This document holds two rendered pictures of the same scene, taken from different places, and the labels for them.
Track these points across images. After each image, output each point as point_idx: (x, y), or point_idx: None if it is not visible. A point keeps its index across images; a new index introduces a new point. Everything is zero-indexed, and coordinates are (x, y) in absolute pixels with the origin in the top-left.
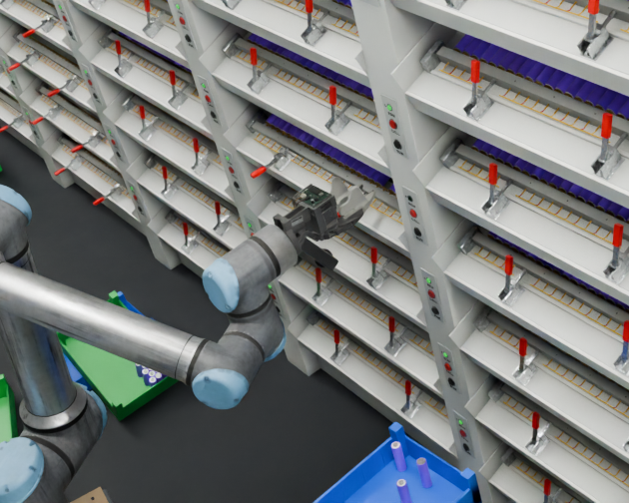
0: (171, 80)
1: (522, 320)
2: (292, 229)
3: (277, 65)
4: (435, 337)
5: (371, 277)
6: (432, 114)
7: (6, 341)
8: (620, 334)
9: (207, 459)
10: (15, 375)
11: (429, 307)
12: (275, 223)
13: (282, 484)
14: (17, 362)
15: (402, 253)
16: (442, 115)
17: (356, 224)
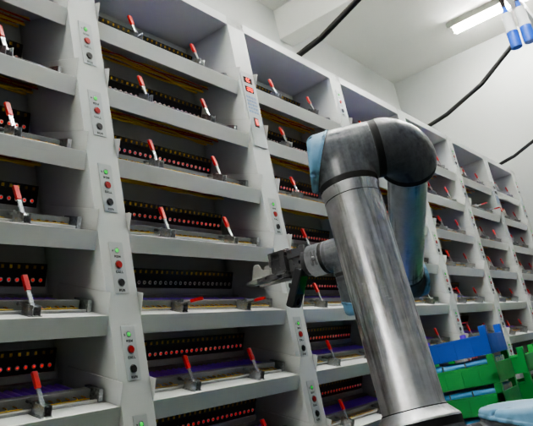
0: (27, 284)
1: (334, 310)
2: None
3: (160, 229)
4: (304, 378)
5: (256, 374)
6: (285, 204)
7: (408, 282)
8: None
9: None
10: (421, 346)
11: (299, 349)
12: (304, 248)
13: None
14: (418, 313)
15: (275, 324)
16: (291, 201)
17: (250, 319)
